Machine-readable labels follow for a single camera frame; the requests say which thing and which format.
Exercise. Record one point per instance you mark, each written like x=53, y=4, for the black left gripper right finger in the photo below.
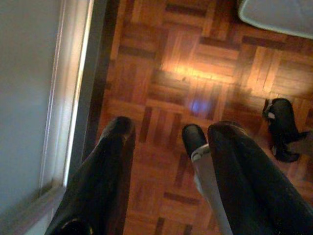
x=249, y=186

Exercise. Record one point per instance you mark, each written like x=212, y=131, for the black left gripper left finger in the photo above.
x=102, y=171

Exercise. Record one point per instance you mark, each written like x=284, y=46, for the silver robot left leg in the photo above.
x=207, y=176

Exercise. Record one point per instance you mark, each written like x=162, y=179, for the black robot right foot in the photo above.
x=283, y=122

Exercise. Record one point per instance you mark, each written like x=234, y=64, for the black robot foot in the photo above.
x=283, y=122
x=193, y=137

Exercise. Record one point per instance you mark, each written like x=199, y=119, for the black robot left foot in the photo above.
x=193, y=137

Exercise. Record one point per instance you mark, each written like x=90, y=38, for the dark wooden skirting board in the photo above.
x=100, y=61

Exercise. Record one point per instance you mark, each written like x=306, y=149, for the white door frame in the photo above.
x=73, y=61

